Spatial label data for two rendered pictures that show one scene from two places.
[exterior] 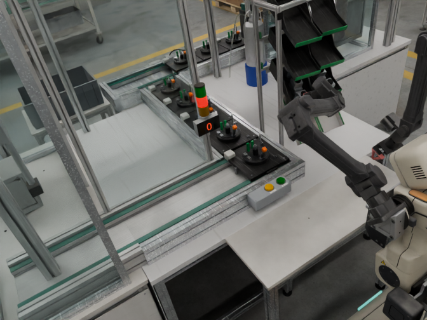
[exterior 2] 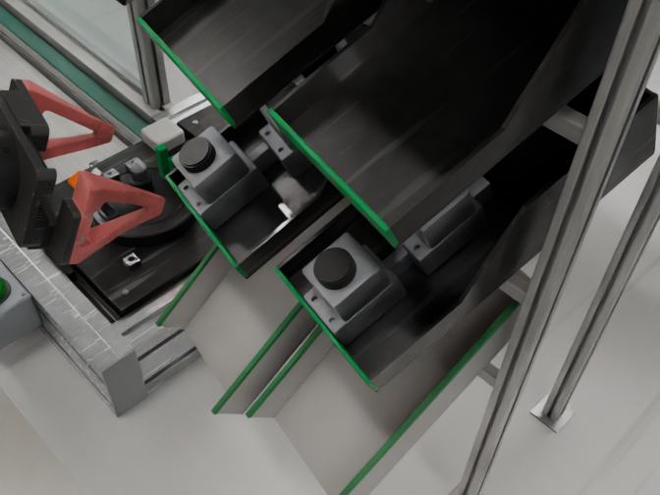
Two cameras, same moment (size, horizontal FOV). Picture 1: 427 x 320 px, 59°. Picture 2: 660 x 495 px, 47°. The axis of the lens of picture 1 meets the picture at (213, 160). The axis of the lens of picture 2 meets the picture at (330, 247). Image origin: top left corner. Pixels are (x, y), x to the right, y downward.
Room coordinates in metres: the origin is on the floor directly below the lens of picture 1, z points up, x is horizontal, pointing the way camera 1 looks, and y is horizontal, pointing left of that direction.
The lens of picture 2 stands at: (1.48, -0.96, 1.68)
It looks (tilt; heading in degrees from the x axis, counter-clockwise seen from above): 48 degrees down; 70
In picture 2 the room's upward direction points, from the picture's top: 2 degrees clockwise
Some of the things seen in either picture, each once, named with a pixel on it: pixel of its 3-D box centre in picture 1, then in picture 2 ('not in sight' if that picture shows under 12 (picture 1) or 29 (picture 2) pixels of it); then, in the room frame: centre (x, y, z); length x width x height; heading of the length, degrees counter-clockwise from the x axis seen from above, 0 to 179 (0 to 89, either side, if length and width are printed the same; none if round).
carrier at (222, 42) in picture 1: (233, 35); not in sight; (3.03, -0.34, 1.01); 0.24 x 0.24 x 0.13; 26
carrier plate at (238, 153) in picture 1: (256, 158); (147, 213); (1.50, -0.22, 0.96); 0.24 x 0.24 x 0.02; 26
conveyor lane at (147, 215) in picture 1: (205, 188); (54, 128); (1.39, 0.06, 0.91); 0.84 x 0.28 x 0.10; 116
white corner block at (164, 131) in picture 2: (229, 155); (164, 139); (1.54, -0.09, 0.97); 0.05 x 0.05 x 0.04; 26
